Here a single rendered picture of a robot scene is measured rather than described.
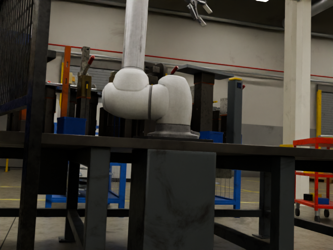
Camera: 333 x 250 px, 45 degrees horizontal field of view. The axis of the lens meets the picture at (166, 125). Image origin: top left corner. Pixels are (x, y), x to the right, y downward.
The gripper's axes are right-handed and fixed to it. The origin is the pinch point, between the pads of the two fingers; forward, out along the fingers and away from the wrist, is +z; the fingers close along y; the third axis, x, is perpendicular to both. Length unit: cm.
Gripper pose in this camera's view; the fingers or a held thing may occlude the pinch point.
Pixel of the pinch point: (206, 18)
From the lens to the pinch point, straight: 266.0
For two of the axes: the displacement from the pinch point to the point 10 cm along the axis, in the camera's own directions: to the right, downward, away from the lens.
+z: 6.5, 6.3, 4.3
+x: -6.8, 2.2, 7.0
